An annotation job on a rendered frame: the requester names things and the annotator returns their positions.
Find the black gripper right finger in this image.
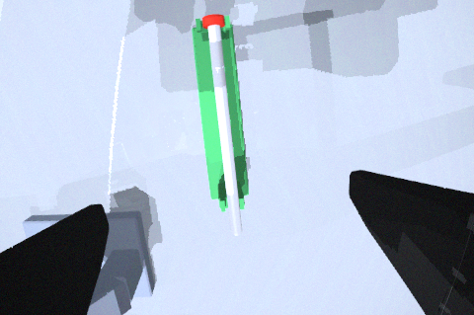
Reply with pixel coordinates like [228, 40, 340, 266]
[349, 170, 474, 315]

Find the grey tapered pin with red head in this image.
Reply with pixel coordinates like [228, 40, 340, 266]
[201, 14, 242, 236]

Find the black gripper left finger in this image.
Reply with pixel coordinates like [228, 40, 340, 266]
[0, 203, 110, 315]

